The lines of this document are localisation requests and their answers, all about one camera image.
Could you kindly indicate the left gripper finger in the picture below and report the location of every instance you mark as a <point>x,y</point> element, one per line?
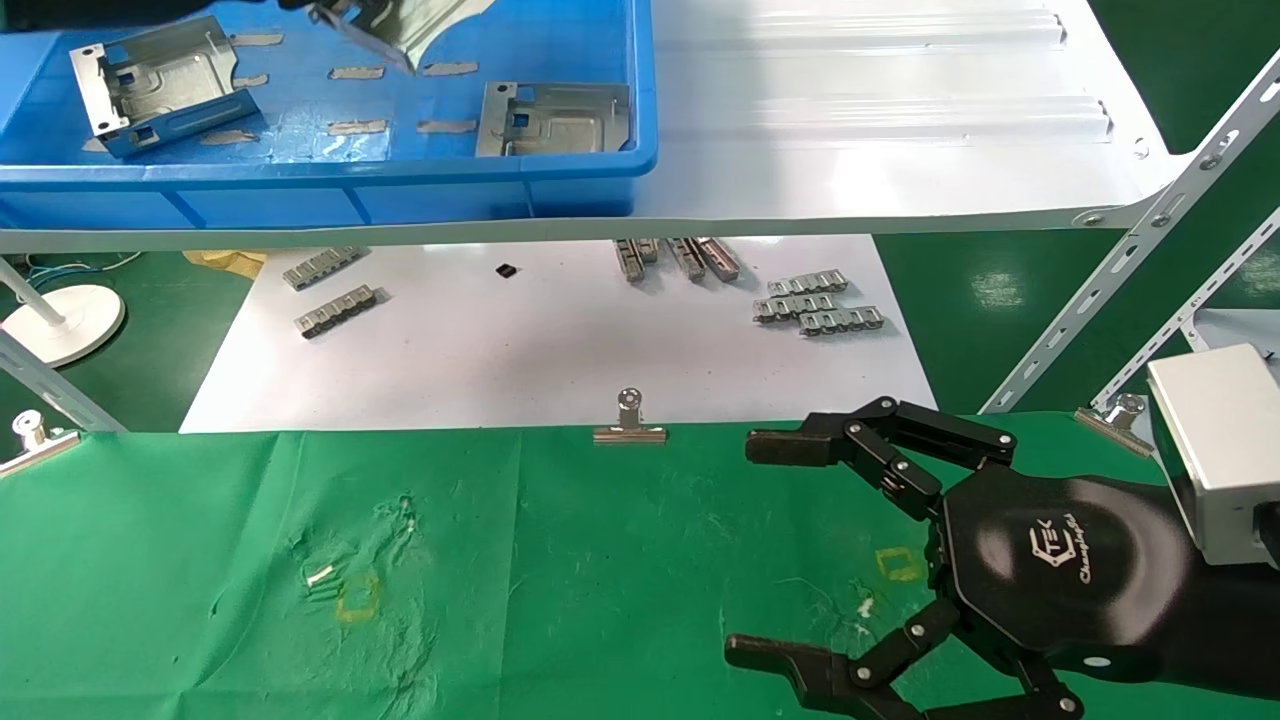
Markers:
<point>305,5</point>

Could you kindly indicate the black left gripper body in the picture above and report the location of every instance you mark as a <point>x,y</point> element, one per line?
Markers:
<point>190,8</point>

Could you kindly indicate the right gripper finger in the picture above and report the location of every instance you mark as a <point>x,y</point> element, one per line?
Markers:
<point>795,445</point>
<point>805,680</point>

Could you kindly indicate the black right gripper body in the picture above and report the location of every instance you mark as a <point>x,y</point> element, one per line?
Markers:
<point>1060,570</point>

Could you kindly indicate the galvanized sheet metal bracket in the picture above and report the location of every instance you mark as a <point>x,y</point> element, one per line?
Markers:
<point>170,75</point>
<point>400,25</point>
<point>560,122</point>

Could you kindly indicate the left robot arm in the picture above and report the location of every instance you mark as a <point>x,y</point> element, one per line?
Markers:
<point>70,12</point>

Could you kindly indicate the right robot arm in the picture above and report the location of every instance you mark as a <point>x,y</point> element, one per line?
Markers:
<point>1240,630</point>

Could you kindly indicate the silver binder clip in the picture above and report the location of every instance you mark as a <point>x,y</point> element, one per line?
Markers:
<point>35,452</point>
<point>630,434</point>
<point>1112,425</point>

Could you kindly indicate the blue plastic bin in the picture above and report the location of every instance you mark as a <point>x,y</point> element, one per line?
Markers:
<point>300,195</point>

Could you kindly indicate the yellow crumpled cloth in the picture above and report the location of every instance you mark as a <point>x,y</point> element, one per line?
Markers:
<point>225,264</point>

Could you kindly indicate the white metal shelf rack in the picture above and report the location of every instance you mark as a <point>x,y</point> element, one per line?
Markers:
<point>1100,285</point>

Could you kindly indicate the white metal shelf board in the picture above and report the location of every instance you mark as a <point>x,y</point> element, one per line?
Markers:
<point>850,150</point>

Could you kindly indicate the green table cloth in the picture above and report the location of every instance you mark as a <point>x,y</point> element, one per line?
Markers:
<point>500,560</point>

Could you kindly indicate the white round stand base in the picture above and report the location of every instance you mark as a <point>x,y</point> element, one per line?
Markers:
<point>80,320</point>

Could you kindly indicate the white tape scrap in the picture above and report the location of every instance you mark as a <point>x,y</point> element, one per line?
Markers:
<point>320,576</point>

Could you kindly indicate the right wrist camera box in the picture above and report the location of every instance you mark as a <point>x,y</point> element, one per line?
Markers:
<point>1215,450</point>

